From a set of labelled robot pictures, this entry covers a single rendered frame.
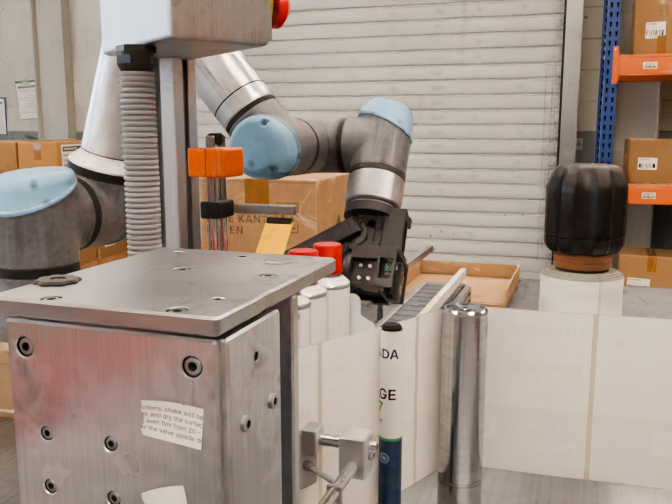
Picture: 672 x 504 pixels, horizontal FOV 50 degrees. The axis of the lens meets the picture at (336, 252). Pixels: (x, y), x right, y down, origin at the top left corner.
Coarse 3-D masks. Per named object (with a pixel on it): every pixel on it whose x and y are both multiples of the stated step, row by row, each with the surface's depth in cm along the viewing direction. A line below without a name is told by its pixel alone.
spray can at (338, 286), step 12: (324, 252) 80; (336, 252) 81; (336, 264) 81; (336, 276) 81; (336, 288) 80; (348, 288) 82; (336, 300) 81; (348, 300) 82; (336, 312) 81; (348, 312) 82; (336, 324) 81; (348, 324) 83; (336, 336) 81
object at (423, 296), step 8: (424, 288) 153; (432, 288) 153; (440, 288) 153; (456, 288) 153; (416, 296) 146; (424, 296) 146; (432, 296) 146; (456, 296) 147; (408, 304) 139; (416, 304) 139; (424, 304) 139; (400, 312) 133; (408, 312) 133; (416, 312) 133; (392, 320) 127; (400, 320) 127
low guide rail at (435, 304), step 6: (462, 270) 154; (456, 276) 148; (462, 276) 152; (450, 282) 142; (456, 282) 145; (444, 288) 137; (450, 288) 139; (438, 294) 132; (444, 294) 133; (450, 294) 139; (432, 300) 127; (438, 300) 128; (444, 300) 134; (426, 306) 123; (432, 306) 123; (438, 306) 128; (420, 312) 119; (426, 312) 119
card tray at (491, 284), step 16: (416, 272) 188; (432, 272) 192; (448, 272) 191; (480, 272) 188; (496, 272) 186; (512, 272) 185; (480, 288) 174; (496, 288) 174; (512, 288) 169; (480, 304) 159; (496, 304) 158
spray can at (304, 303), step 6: (300, 294) 73; (300, 300) 72; (306, 300) 73; (300, 306) 71; (306, 306) 72; (300, 312) 72; (306, 312) 72; (300, 318) 72; (306, 318) 72; (300, 324) 72; (306, 324) 72; (300, 330) 72; (306, 330) 72; (300, 336) 72; (306, 336) 73; (300, 342) 72; (306, 342) 73
